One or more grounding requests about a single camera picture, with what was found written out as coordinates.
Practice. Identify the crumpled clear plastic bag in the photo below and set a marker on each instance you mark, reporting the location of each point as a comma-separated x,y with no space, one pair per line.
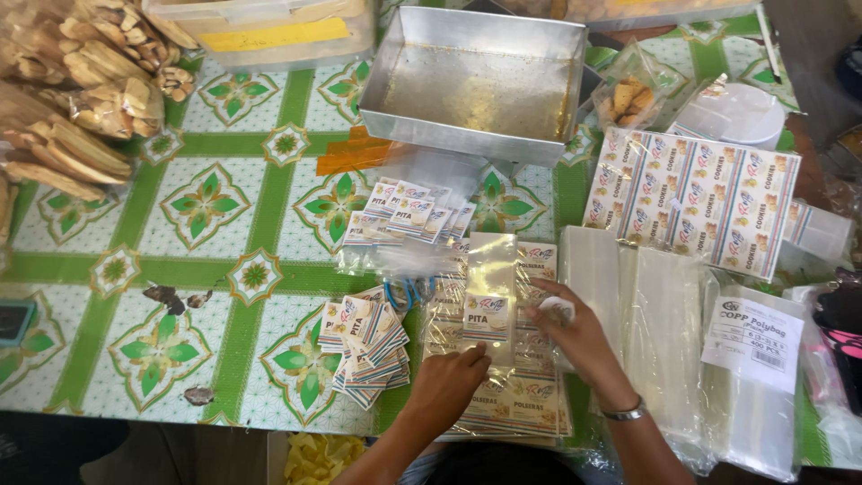
832,424

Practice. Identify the rectangular metal baking tray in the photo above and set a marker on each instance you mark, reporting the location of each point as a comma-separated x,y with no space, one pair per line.
471,87

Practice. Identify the small black pad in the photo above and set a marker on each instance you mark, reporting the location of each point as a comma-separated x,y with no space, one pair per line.
15,322

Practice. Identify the thin white stick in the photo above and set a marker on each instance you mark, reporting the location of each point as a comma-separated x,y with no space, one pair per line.
768,44

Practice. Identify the printed sticker sheet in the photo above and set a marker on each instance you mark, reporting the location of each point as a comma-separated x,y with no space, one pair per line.
693,202

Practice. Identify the green patterned tablecloth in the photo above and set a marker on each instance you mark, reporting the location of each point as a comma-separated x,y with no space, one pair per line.
202,283

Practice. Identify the clear plastic tub yellow label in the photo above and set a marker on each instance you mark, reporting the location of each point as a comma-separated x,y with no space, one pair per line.
269,37

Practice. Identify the heap of bagged biscuits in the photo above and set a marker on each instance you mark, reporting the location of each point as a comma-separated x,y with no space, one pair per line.
81,94

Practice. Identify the polybag pack with white label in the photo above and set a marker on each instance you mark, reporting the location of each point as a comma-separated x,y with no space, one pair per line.
754,377

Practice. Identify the stack of labelled flat pouches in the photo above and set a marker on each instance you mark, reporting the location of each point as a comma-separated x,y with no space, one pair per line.
532,404

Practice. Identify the pile of loose label stickers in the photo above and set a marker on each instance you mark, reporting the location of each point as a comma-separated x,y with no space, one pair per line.
367,350

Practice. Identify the small bag of cookies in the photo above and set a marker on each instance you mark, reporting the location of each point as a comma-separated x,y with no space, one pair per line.
630,98

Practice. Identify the white sticker backing piece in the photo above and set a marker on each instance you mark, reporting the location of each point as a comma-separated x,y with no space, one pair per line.
557,307

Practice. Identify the clear labelled bag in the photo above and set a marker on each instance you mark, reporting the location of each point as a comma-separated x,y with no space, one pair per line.
490,283

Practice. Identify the white round plastic lids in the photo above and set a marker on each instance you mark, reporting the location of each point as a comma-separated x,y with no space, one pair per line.
734,114

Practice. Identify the heap of small labelled packets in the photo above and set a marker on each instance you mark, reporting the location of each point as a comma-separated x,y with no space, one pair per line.
404,215

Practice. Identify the orange tape strips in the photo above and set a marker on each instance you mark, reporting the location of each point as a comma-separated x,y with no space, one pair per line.
350,151

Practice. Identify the black and pink pouch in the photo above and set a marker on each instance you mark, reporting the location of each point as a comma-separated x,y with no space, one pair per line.
842,337

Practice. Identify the wide clear polybag stack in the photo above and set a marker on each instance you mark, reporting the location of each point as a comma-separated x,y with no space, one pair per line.
667,337

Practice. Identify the small clear plastic box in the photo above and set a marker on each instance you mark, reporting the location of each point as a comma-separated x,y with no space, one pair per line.
818,232

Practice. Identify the yellow plastic bag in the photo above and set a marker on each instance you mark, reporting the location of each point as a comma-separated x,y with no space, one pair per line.
323,458

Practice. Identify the person's left fingers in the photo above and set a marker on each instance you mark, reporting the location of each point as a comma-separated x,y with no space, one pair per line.
475,360

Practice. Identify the person's left hand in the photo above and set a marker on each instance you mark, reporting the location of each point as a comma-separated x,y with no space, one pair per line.
441,394

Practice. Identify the narrow clear polybag stack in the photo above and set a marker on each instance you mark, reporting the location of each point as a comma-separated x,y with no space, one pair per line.
592,276

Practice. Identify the person's right hand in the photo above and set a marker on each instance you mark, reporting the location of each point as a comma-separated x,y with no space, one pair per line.
576,340

